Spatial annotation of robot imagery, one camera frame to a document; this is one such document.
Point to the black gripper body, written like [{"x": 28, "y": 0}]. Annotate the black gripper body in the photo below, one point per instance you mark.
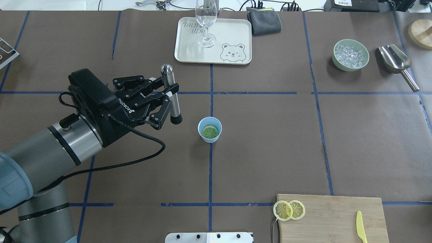
[{"x": 118, "y": 116}]

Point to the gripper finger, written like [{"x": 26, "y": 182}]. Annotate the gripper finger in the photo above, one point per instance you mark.
[
  {"x": 158, "y": 108},
  {"x": 137, "y": 84}
]

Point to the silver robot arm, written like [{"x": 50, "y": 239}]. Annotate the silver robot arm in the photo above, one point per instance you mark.
[{"x": 33, "y": 172}]

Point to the light blue plastic cup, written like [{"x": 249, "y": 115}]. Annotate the light blue plastic cup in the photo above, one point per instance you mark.
[{"x": 209, "y": 121}]

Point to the yellow lemon half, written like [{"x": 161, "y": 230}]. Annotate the yellow lemon half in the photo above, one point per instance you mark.
[{"x": 282, "y": 210}]

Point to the clear wine glass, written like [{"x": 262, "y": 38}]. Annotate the clear wine glass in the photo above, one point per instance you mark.
[{"x": 206, "y": 15}]

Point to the cream bear print tray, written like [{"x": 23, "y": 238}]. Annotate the cream bear print tray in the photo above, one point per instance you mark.
[{"x": 233, "y": 42}]

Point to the grey folded cloth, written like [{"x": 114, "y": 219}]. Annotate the grey folded cloth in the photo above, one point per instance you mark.
[{"x": 264, "y": 22}]

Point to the bamboo cutting board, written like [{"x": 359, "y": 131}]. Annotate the bamboo cutting board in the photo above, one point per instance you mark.
[{"x": 331, "y": 219}]

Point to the green bowl of ice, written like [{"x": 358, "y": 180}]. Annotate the green bowl of ice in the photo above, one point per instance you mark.
[{"x": 350, "y": 55}]

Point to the yellow plastic knife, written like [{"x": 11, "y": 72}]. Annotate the yellow plastic knife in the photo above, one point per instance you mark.
[{"x": 360, "y": 227}]

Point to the steel ice scoop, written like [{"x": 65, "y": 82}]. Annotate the steel ice scoop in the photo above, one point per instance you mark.
[{"x": 397, "y": 62}]

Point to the round wooden stand base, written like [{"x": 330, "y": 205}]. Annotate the round wooden stand base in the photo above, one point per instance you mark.
[{"x": 420, "y": 32}]

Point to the white wire cup rack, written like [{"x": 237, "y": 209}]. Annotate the white wire cup rack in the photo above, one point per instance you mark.
[{"x": 7, "y": 53}]

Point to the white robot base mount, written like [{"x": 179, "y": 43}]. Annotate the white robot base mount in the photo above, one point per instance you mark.
[{"x": 210, "y": 237}]

